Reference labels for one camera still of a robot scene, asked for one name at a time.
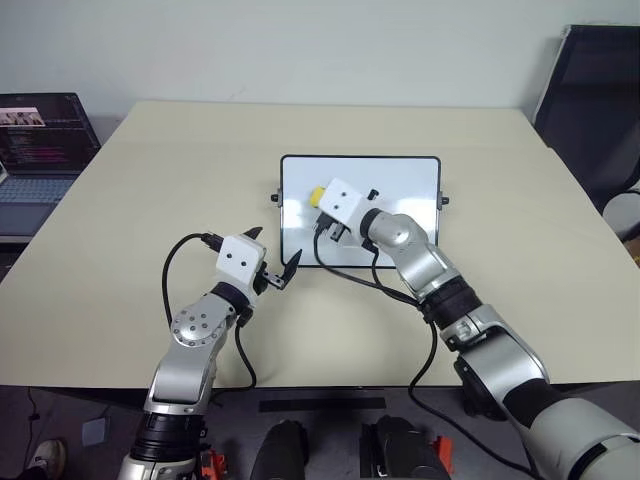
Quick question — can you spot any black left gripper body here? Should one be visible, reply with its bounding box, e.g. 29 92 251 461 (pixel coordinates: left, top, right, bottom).
252 261 288 297

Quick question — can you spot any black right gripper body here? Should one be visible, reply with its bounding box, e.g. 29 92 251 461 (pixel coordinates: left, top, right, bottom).
314 210 350 245

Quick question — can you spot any black-framed small whiteboard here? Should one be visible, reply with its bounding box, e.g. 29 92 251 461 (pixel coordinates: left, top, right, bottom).
269 153 450 271

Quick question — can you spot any black flat strip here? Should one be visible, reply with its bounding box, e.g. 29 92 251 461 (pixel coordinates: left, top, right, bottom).
258 396 388 413

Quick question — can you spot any dark rounded shape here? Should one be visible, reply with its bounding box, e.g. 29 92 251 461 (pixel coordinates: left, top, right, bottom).
359 415 441 480
251 420 312 480

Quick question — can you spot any orange plastic part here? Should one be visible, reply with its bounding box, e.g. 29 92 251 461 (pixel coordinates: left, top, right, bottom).
201 449 227 477
431 435 457 472

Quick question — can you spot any white paper scrap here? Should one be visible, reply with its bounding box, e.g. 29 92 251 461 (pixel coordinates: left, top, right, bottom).
81 416 108 448

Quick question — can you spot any open blue-grey laptop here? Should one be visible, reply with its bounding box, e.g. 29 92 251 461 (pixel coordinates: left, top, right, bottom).
0 92 103 237

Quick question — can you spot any dark side desk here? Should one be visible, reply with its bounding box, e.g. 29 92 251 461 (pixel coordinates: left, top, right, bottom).
0 114 124 282

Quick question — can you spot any black office chair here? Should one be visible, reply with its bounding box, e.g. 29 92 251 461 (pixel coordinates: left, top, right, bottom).
533 24 640 201

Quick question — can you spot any grey rounded seat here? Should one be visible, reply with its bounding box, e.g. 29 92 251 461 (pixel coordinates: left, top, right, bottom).
601 191 640 242

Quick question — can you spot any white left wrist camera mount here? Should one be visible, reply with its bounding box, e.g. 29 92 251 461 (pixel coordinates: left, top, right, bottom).
215 235 268 294

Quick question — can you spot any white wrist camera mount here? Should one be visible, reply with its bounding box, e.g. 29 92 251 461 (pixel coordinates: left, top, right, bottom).
319 176 370 228
215 235 268 294

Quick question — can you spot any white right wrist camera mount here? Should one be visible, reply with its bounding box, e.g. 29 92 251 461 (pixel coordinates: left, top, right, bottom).
319 176 370 228

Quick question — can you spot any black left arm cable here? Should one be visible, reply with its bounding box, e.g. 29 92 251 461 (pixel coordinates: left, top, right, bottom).
162 230 259 390

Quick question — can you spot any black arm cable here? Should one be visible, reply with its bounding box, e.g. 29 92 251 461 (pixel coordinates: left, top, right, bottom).
162 230 259 390
313 219 544 476

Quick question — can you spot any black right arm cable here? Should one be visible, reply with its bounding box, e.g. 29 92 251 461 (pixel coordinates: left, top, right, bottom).
313 219 544 476

